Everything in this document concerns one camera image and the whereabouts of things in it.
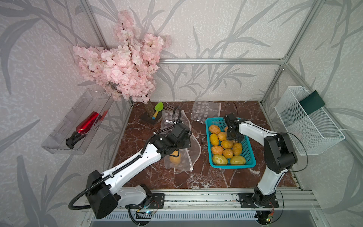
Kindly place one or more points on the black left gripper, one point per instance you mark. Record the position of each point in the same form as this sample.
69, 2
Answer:
186, 138

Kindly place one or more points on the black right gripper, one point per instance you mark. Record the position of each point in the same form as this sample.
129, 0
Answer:
239, 138

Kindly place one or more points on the orange brown potato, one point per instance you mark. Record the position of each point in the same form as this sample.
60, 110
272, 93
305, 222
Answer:
226, 144

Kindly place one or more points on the clear dotted zipper bag front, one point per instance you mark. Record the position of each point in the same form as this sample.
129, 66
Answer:
189, 157

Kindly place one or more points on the clear dotted zipper bag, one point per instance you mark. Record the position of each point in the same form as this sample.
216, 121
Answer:
167, 119
202, 110
189, 157

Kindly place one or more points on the green yellow potato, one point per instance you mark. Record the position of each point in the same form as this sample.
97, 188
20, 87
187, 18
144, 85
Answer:
219, 160

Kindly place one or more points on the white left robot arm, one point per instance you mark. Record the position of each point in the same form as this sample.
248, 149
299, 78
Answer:
105, 191

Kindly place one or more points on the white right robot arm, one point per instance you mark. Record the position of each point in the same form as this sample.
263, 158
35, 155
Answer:
279, 155

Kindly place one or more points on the clear dotted zipper bag middle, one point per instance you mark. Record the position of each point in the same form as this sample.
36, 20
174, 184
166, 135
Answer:
167, 119

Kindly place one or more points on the clear dotted zipper bag back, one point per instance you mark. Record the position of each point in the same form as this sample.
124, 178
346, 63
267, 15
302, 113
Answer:
202, 110

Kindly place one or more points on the orange potato in basket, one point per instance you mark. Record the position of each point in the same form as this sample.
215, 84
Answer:
214, 129

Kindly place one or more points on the yellow potato in basket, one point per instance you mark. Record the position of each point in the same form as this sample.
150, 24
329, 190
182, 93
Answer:
214, 140

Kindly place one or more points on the teal plastic basket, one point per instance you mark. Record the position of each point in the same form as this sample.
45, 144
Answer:
247, 151

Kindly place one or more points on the dark green card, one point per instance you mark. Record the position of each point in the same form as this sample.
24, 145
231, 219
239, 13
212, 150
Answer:
312, 103

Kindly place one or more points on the artificial pink blossom tree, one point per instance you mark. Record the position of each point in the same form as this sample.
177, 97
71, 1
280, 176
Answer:
126, 71

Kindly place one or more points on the red black hair dryer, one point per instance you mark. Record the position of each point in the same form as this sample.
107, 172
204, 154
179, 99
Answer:
81, 130

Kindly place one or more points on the black square tree base plate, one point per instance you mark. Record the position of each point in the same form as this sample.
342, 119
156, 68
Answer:
145, 117

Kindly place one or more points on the green toy shovel yellow handle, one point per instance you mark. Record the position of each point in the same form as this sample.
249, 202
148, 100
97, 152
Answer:
159, 107

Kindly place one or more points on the white wire mesh basket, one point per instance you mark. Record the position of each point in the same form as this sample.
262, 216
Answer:
312, 134

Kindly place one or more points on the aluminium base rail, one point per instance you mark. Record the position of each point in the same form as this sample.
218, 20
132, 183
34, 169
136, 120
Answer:
226, 199

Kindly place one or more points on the clear acrylic wall shelf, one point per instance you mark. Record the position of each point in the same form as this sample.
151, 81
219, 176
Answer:
90, 101

